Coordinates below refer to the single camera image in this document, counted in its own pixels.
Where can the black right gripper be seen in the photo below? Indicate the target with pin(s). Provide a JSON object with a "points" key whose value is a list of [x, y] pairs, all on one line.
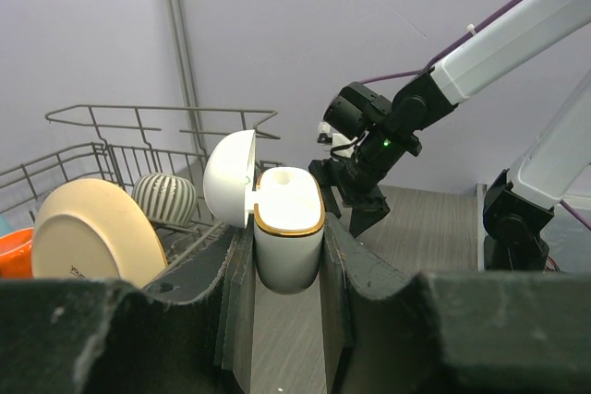
{"points": [[357, 180]]}

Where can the grey wire dish rack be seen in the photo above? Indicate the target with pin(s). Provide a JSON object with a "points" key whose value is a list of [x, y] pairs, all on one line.
{"points": [[119, 144]]}

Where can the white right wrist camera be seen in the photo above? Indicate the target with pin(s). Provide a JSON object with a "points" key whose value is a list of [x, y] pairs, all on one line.
{"points": [[329, 137]]}

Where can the white earbud charging case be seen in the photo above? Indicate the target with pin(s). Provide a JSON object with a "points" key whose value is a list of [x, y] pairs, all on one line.
{"points": [[284, 203]]}

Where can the light blue mug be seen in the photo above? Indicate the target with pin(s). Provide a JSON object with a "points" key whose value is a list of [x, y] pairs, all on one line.
{"points": [[5, 227]]}

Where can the striped ceramic bowl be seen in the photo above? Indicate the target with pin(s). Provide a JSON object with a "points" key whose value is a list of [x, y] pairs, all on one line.
{"points": [[165, 199]]}

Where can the orange mug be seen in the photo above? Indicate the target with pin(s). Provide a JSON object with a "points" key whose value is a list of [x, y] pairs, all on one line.
{"points": [[16, 254]]}

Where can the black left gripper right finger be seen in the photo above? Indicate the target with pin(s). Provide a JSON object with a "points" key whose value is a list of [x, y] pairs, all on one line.
{"points": [[448, 332]]}

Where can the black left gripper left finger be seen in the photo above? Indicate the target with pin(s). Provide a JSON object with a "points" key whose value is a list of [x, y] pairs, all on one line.
{"points": [[189, 331]]}

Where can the beige plate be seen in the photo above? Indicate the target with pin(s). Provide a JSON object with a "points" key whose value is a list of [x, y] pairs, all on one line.
{"points": [[92, 229]]}

